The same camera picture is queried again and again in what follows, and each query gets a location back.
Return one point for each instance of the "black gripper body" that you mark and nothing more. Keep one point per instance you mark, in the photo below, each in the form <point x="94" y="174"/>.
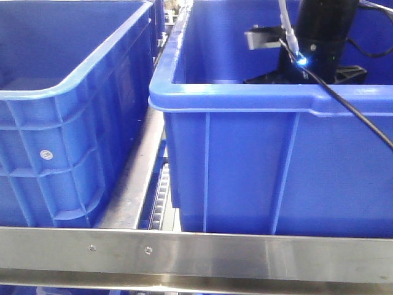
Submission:
<point x="321" y="57"/>

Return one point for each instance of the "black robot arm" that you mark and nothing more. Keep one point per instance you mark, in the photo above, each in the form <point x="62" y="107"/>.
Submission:
<point x="322" y="30"/>

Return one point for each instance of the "blue crate middle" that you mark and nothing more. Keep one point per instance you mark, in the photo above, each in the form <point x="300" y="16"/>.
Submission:
<point x="262" y="159"/>

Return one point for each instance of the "blue crate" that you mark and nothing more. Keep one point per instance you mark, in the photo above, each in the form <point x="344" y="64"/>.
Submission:
<point x="74" y="87"/>
<point x="262" y="159"/>

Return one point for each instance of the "roller conveyor track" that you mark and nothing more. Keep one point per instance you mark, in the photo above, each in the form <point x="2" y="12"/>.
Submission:
<point x="158" y="212"/>

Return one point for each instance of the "blue crate left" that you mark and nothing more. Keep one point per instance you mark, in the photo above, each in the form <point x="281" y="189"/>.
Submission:
<point x="74" y="87"/>

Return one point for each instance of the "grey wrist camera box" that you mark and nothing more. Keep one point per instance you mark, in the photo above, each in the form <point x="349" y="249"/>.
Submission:
<point x="264" y="37"/>

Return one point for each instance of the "metal divider rail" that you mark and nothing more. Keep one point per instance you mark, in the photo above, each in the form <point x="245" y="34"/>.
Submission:
<point x="125" y="208"/>

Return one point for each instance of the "stainless steel shelf rail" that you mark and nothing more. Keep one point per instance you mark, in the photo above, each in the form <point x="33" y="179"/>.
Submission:
<point x="151" y="260"/>

